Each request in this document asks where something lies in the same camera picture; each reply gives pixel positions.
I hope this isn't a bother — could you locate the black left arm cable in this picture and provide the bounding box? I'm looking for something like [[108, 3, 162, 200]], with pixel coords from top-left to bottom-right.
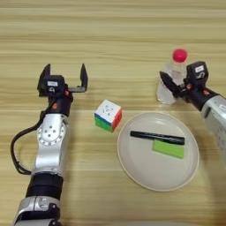
[[10, 109, 49, 177]]

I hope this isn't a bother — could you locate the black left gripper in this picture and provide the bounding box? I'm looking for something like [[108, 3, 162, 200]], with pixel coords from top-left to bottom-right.
[[36, 63, 89, 117]]

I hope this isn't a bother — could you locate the black marker pen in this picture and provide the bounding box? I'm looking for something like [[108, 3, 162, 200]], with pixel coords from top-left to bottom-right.
[[129, 130, 186, 146]]

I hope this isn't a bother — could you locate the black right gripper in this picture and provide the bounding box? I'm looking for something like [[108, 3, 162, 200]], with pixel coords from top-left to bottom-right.
[[159, 70, 220, 111]]

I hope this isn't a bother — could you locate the clear bottle with red cap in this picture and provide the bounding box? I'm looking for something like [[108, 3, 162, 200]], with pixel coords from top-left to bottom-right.
[[156, 48, 189, 105]]

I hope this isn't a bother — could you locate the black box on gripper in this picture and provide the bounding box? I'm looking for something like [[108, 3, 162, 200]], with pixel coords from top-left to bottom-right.
[[185, 61, 209, 88], [37, 74, 66, 98]]

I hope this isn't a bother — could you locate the multicolour puzzle cube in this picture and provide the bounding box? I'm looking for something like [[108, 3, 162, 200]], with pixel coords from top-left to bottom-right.
[[94, 99, 124, 133]]

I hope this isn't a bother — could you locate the green rectangular block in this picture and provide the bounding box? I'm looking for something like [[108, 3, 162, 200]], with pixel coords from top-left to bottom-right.
[[152, 139, 185, 160]]

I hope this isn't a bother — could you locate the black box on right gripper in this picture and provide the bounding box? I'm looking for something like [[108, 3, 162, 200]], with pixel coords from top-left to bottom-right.
[[185, 61, 209, 88]]

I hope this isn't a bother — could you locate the round beige plate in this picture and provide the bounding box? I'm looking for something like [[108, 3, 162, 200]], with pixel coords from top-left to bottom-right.
[[117, 110, 200, 192]]

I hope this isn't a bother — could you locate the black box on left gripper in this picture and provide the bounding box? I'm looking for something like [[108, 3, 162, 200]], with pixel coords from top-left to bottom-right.
[[37, 74, 66, 98]]

